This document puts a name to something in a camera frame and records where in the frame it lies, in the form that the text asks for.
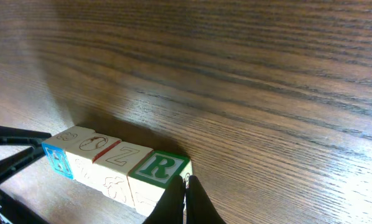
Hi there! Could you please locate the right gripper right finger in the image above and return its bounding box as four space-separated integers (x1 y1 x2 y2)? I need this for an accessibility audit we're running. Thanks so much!
185 175 226 224

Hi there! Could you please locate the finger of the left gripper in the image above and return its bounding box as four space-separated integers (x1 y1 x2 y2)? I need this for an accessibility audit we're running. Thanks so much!
0 126 52 184

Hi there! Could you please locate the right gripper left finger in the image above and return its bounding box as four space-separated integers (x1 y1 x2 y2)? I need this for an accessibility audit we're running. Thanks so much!
143 175 185 224

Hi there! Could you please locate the wooden block green R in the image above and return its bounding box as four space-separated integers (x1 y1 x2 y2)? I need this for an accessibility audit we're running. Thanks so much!
128 151 193 217

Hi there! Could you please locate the wooden block blue B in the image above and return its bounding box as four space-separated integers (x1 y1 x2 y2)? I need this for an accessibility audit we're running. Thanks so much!
42 126 95 179

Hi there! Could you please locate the wooden block red Z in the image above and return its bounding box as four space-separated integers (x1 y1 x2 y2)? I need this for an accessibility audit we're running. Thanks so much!
92 142 153 208

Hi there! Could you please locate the wooden block baseball red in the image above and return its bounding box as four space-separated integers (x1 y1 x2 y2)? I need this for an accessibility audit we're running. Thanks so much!
65 133 121 188

